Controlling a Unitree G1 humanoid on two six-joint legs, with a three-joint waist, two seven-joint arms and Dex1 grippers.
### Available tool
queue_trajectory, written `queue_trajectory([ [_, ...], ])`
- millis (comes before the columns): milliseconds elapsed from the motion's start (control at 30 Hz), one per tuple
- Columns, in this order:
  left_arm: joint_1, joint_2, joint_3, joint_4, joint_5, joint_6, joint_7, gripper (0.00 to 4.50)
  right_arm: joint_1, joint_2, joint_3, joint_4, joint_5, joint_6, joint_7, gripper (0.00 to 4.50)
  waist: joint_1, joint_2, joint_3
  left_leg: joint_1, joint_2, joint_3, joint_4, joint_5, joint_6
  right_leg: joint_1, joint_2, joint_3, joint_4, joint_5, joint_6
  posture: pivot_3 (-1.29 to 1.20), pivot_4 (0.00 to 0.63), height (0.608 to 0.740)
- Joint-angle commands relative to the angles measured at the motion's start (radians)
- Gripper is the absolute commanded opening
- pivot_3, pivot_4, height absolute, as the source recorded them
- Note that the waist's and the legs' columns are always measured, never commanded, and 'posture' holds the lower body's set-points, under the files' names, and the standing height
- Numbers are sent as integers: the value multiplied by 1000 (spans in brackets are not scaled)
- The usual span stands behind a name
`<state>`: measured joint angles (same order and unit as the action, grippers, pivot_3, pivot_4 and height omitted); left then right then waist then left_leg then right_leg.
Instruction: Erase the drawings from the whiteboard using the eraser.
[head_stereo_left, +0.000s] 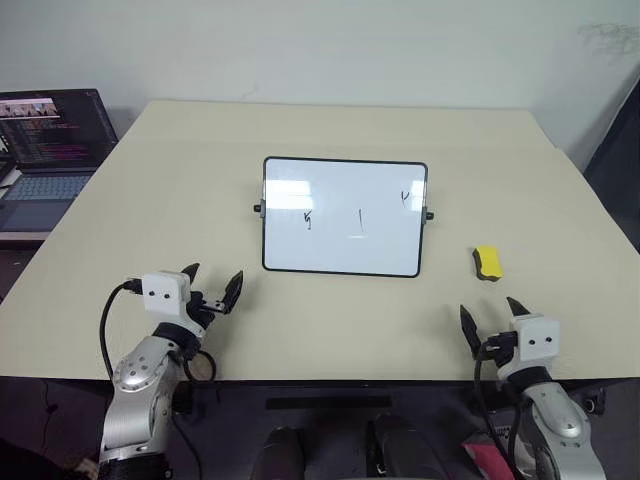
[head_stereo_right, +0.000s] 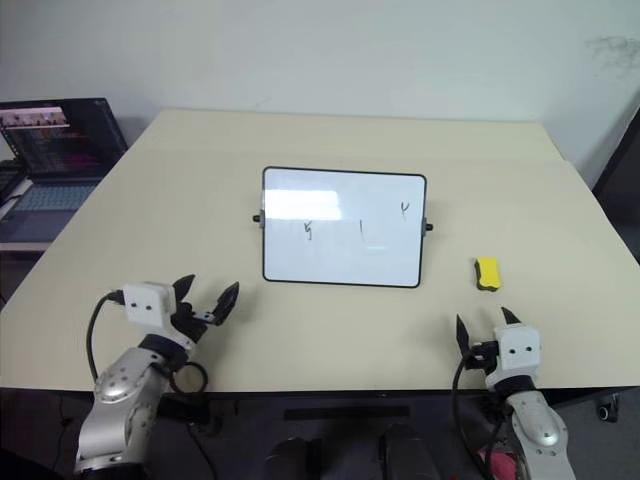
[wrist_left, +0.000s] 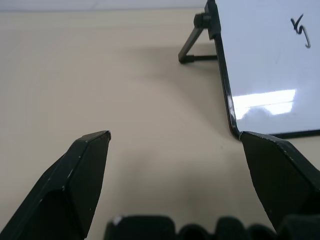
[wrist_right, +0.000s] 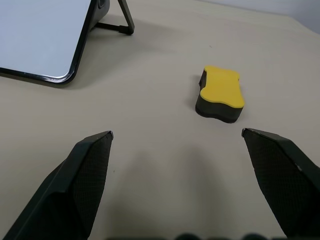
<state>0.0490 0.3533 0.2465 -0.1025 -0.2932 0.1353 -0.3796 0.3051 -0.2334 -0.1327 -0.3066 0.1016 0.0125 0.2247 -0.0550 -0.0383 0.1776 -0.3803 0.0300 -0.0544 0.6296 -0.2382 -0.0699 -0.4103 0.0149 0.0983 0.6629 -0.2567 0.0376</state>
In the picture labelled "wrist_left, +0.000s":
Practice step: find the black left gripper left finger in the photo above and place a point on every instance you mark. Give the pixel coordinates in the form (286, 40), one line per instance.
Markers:
(62, 190)

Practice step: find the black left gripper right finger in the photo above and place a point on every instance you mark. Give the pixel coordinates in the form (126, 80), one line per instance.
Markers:
(282, 180)

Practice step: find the black-framed whiteboard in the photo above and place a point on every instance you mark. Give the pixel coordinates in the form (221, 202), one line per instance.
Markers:
(265, 75)

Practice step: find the black whiteboard stand leg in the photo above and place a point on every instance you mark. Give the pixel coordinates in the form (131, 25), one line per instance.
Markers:
(192, 42)

